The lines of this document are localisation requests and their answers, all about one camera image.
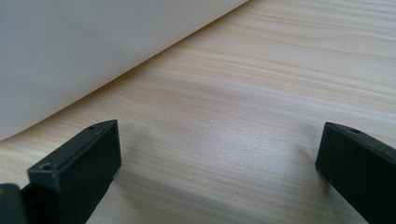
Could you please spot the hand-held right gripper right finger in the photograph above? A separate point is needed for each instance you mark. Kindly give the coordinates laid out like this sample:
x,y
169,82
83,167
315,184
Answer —
x,y
361,168

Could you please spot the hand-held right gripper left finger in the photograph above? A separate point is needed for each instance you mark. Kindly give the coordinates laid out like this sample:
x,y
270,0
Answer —
x,y
77,174

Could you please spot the white sheet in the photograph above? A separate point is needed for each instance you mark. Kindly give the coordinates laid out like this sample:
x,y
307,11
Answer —
x,y
77,53

